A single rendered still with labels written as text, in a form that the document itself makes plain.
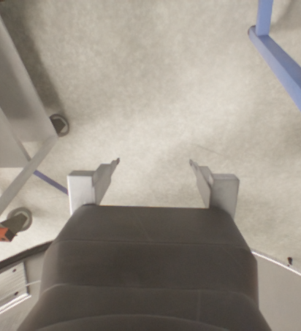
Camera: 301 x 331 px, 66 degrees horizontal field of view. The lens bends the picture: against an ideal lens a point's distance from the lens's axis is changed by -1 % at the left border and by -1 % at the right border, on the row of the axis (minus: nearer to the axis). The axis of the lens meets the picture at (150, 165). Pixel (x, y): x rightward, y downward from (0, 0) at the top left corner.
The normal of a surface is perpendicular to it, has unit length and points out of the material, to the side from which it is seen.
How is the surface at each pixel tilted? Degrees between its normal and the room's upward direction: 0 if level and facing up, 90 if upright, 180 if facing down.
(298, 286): 90
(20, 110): 0
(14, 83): 0
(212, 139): 0
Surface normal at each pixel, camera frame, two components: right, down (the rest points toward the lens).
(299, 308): -0.16, -0.76
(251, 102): -0.15, 0.65
